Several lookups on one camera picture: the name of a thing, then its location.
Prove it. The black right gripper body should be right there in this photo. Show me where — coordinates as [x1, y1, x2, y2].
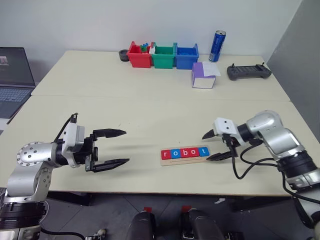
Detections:
[214, 133, 240, 152]

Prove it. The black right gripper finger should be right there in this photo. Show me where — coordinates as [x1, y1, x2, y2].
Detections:
[201, 128, 216, 141]
[205, 150, 234, 162]

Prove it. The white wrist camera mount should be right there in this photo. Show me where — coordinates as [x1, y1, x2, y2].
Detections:
[212, 117, 239, 138]
[61, 122, 87, 168]

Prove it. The red plastic bin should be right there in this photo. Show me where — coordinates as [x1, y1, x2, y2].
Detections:
[126, 40, 154, 69]

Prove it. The blue plastic bin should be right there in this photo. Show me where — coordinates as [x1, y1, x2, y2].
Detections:
[173, 42, 200, 70]

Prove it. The black floor cable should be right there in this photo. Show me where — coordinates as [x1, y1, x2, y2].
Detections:
[39, 225, 86, 240]

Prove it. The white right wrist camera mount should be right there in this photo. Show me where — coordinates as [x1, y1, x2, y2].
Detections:
[212, 117, 239, 138]

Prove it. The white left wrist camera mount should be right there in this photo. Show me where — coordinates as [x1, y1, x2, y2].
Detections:
[61, 122, 87, 168]

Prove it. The dark grey laptop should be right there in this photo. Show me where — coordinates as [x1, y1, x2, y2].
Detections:
[0, 47, 37, 126]

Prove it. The wooden letter tray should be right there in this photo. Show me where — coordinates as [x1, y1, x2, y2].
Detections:
[159, 145, 210, 167]

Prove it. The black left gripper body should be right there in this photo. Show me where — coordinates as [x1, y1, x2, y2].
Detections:
[73, 133, 99, 173]

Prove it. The dark grey round dish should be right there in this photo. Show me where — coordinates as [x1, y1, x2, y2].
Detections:
[118, 49, 131, 62]

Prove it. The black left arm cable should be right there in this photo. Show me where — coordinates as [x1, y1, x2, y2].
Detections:
[53, 112, 79, 144]

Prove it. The green plastic bin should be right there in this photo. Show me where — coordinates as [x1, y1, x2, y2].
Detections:
[149, 42, 176, 70]

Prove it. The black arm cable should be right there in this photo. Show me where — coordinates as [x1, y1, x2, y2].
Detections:
[53, 112, 79, 144]
[223, 134, 320, 201]

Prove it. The dark rounded shape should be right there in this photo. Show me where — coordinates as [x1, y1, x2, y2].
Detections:
[124, 210, 157, 240]
[180, 208, 226, 240]

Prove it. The grey handheld controller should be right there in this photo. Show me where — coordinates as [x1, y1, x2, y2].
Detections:
[226, 62, 272, 82]

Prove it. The purple and white box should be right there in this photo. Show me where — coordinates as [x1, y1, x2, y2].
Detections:
[191, 61, 222, 89]

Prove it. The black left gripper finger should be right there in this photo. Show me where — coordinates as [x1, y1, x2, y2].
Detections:
[90, 158, 131, 174]
[92, 128, 128, 141]

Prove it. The blue drink can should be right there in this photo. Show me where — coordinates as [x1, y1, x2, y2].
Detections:
[208, 29, 227, 63]

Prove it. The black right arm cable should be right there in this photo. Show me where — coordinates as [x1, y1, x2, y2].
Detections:
[223, 134, 320, 201]

